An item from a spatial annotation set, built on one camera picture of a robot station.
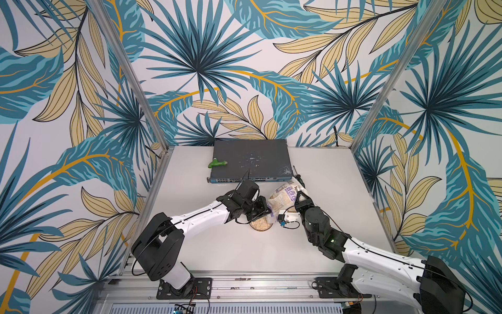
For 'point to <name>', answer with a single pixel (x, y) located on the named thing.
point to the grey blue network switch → (251, 160)
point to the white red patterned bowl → (261, 224)
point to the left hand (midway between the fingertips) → (270, 212)
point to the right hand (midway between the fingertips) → (296, 194)
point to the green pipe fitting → (216, 163)
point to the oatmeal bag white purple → (284, 198)
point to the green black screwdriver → (299, 178)
